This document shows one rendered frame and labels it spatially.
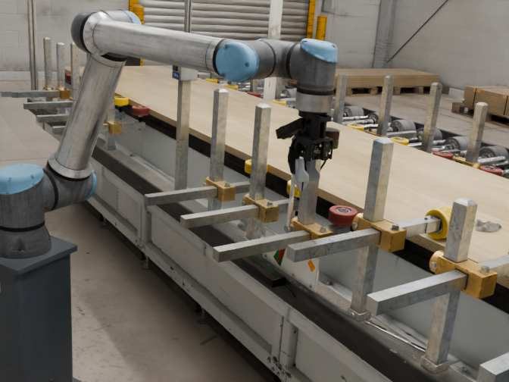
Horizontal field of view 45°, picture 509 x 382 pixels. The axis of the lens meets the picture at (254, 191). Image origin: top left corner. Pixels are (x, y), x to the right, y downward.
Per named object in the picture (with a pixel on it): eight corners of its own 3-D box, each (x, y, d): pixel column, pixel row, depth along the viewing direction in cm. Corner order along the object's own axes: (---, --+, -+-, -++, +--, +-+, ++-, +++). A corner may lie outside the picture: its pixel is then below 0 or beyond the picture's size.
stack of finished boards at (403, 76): (438, 85, 1044) (440, 75, 1039) (325, 87, 920) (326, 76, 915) (406, 78, 1105) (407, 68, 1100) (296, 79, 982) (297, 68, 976)
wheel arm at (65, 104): (24, 111, 311) (24, 102, 310) (23, 110, 314) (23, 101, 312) (107, 108, 335) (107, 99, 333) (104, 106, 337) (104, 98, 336)
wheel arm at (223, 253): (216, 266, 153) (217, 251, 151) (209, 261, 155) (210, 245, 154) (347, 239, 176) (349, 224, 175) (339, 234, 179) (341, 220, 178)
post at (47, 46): (47, 118, 373) (45, 37, 357) (45, 117, 375) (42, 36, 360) (53, 118, 374) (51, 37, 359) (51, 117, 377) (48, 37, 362)
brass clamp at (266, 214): (263, 223, 186) (264, 208, 184) (239, 209, 196) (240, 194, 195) (279, 220, 189) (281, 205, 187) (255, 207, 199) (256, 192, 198)
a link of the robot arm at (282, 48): (243, 37, 151) (285, 42, 145) (268, 36, 160) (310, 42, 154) (240, 76, 154) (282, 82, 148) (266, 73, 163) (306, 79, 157)
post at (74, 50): (73, 133, 333) (72, 42, 318) (72, 132, 335) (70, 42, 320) (80, 133, 335) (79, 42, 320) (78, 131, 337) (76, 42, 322)
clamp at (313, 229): (316, 252, 166) (319, 234, 165) (287, 234, 177) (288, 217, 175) (332, 248, 169) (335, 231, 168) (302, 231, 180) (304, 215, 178)
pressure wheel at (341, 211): (337, 253, 172) (342, 214, 169) (319, 242, 179) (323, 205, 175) (358, 248, 177) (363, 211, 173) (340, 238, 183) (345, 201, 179)
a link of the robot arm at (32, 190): (-15, 219, 202) (-18, 168, 196) (30, 207, 215) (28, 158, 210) (14, 232, 194) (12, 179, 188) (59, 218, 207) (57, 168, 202)
